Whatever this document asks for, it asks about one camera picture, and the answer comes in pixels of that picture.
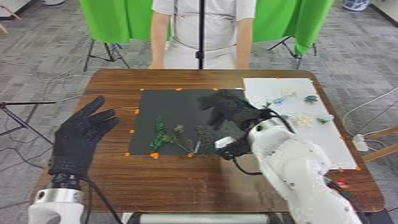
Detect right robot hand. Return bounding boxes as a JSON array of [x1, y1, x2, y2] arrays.
[[197, 88, 267, 132]]

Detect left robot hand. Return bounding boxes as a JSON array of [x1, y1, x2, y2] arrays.
[[48, 95, 123, 178]]

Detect dark mat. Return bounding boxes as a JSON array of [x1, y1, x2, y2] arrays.
[[128, 88, 252, 157]]

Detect person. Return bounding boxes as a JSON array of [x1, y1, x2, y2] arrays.
[[148, 0, 260, 70]]

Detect blue flower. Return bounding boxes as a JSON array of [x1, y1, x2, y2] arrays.
[[302, 94, 322, 105], [267, 96, 290, 107]]

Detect black tripod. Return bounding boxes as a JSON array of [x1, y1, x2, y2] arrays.
[[0, 100, 59, 145]]

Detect white flower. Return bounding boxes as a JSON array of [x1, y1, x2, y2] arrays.
[[293, 113, 316, 129]]

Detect white sheet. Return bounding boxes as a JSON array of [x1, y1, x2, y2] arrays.
[[242, 77, 361, 171]]

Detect black cloth stand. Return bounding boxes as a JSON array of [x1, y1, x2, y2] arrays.
[[265, 35, 320, 70], [82, 39, 133, 73]]

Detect black stand pole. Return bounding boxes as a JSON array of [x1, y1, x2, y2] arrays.
[[196, 0, 208, 70]]

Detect white power strip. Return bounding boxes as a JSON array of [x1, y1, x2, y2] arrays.
[[350, 133, 372, 153]]

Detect pale grey bar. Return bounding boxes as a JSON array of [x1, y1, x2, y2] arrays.
[[126, 213, 281, 224]]

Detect blue and white vase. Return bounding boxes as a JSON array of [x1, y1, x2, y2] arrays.
[[341, 0, 373, 13]]

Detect black cable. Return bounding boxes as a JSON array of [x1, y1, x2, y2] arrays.
[[229, 155, 265, 176], [80, 176, 125, 224]]

